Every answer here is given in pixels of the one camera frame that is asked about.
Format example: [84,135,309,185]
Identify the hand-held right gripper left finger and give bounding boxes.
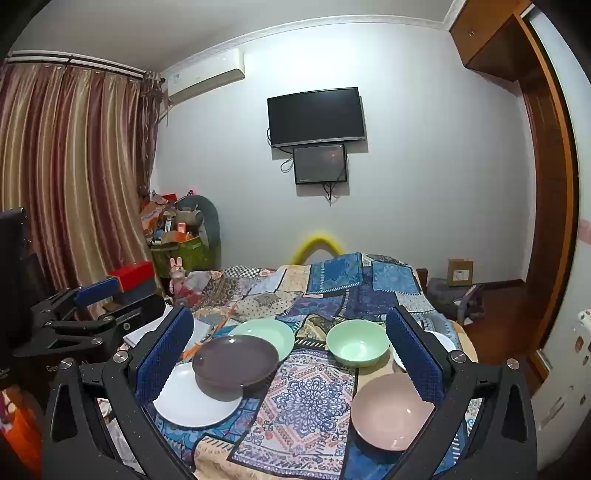
[44,305,195,480]

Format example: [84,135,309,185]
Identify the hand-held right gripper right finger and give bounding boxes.
[385,305,539,480]

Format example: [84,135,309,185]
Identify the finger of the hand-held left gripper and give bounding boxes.
[44,294,166,344]
[30,276,124,324]

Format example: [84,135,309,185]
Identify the white dotted bowl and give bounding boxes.
[392,330,458,374]

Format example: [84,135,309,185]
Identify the green bowl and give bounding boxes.
[326,319,391,368]

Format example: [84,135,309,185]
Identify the pink bowl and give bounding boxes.
[350,373,435,452]

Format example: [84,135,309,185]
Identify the green plate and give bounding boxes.
[228,318,295,361]

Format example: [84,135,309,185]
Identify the red box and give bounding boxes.
[107,261,155,291]

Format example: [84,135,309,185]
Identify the white folded cloth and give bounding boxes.
[122,318,208,356]

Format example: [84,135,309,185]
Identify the pink plush bunny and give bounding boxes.
[167,257,188,296]

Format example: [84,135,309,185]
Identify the grey purple bag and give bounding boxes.
[427,277,485,324]

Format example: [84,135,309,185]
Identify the green storage box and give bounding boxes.
[151,235,215,278]

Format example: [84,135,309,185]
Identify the cardboard box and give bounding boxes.
[447,257,474,283]

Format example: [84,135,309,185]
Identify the pile of assorted clutter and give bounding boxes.
[139,189,206,245]

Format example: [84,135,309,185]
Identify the patchwork blanket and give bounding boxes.
[97,251,481,480]

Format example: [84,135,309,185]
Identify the grey cushion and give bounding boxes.
[178,195,222,271]

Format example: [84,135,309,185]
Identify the striped brown curtain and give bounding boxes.
[0,62,160,319]

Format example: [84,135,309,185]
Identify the yellow hoop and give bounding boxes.
[290,233,345,266]

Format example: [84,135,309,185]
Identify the white suitcase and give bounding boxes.
[536,309,591,467]

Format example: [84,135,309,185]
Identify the small black monitor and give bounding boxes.
[293,144,348,185]

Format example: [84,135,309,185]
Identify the white air conditioner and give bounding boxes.
[161,48,245,104]

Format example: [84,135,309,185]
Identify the wooden overhead cabinet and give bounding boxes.
[448,0,536,84]

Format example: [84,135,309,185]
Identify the wooden door frame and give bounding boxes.
[512,14,580,398]

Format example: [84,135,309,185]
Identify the white curtain rail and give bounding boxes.
[4,52,148,77]

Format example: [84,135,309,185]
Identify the black wall television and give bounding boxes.
[267,87,368,149]

